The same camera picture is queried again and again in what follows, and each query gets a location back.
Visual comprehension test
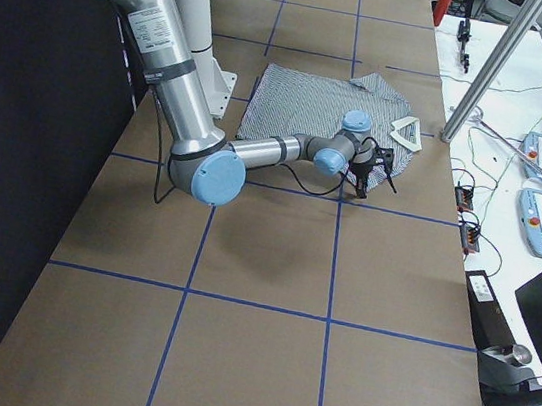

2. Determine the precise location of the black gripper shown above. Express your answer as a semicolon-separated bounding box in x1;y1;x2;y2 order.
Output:
351;146;398;200

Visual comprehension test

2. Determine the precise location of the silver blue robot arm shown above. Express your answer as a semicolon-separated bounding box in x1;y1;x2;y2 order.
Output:
109;0;394;206

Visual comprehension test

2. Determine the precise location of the small orange black connector board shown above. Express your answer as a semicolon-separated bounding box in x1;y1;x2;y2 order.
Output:
454;186;474;213

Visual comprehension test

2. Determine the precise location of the white reacher grabber stick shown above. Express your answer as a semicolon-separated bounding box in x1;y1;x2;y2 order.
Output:
468;110;542;177

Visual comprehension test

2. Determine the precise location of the black tool on white table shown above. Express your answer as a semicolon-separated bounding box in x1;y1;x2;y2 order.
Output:
457;17;471;74

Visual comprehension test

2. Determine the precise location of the black power box with label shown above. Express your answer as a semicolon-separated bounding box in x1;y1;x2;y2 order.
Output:
465;270;515;351

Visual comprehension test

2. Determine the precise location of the red cylinder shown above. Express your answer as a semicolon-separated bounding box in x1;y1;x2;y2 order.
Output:
433;0;452;26

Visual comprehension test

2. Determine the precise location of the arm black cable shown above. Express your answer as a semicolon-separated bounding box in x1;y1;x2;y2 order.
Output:
137;85;365;233

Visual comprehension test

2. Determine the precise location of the aluminium frame post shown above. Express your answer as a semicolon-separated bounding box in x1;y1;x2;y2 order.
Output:
441;0;542;143

